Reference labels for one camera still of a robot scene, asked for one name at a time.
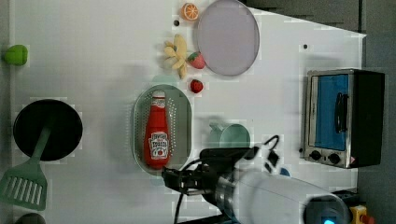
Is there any red strawberry toy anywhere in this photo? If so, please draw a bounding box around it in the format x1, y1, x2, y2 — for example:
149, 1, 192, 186
190, 79, 204, 93

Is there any green slotted spatula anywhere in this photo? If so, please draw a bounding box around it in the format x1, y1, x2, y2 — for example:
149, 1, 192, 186
0, 118, 55, 211

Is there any pink strawberry toy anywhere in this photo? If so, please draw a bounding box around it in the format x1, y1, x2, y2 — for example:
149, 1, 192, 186
187, 51, 205, 69

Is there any dark round object bottom left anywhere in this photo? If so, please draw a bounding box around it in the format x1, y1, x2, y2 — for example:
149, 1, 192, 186
14, 213, 46, 224

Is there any yellow red clamp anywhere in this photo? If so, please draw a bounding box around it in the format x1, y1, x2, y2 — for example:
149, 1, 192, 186
350, 205, 376, 224

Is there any orange slice toy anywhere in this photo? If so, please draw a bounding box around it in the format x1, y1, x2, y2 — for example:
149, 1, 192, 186
180, 3, 199, 21

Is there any red plush ketchup bottle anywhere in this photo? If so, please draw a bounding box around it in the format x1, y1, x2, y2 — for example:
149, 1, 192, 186
144, 91, 170, 170

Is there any black frying pan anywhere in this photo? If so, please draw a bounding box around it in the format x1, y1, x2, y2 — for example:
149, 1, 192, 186
13, 99, 83, 161

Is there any peeled banana toy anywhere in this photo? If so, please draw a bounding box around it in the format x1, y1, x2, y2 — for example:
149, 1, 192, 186
163, 34, 187, 79

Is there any blue cup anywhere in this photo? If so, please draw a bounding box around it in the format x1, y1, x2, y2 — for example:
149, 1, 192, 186
279, 168, 290, 176

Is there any silver toaster oven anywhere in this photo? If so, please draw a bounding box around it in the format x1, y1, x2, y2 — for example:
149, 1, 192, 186
304, 69, 385, 169

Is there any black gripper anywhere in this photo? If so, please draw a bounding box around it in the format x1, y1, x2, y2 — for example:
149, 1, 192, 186
162, 147, 259, 195

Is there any green mug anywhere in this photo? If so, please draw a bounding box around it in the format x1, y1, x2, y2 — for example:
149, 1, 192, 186
208, 123, 250, 148

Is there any lavender round plate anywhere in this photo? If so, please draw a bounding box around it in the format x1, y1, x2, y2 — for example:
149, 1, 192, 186
196, 0, 260, 76

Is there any green pepper toy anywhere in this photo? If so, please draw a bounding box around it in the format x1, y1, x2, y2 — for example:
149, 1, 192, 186
4, 45, 28, 66

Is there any black cable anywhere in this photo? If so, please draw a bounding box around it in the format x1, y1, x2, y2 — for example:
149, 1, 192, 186
173, 134, 280, 224

